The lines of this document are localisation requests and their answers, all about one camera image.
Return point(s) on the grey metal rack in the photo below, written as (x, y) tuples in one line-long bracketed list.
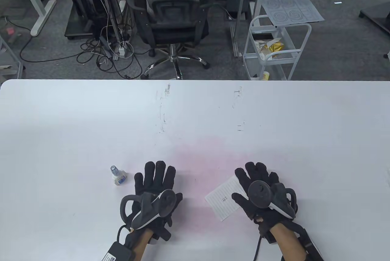
[(20, 67)]

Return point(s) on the black floor platform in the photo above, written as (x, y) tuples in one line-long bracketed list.
[(377, 15)]

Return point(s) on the person's left hand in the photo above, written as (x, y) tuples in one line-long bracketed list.
[(152, 178)]

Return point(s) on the person's right hand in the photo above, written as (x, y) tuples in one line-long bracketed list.
[(259, 172)]

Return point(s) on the white correction fluid bottle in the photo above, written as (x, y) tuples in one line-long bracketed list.
[(119, 179)]

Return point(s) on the black rolling base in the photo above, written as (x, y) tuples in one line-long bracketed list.
[(77, 26)]

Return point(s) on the grey sheet with circle patterns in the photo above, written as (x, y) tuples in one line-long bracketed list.
[(289, 2)]

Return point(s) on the black and white controller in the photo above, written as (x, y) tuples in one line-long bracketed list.
[(259, 194), (166, 201)]

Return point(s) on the black mesh office chair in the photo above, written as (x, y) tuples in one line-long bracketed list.
[(170, 26)]

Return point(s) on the white rolling cart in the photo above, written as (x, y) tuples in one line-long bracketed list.
[(253, 69)]

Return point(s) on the black wrist pack with label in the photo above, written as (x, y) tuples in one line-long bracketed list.
[(117, 252)]

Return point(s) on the clear blue brush cap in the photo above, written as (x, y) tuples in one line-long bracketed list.
[(113, 169)]

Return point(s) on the person's right forearm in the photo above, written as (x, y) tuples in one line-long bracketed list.
[(286, 242)]

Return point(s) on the small red object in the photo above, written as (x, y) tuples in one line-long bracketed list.
[(10, 30)]

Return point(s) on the black desk with white leg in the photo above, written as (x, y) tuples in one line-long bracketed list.
[(42, 17)]

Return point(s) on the person's left forearm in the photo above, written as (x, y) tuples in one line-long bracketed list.
[(141, 245)]

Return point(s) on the white power strip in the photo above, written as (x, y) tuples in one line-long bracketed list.
[(122, 50)]

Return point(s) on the yellow packet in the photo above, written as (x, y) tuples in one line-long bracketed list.
[(275, 47)]

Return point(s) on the lined paper with black text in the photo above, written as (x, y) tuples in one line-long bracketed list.
[(221, 200)]

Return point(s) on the black box on floor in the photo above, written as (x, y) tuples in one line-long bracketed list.
[(234, 2)]

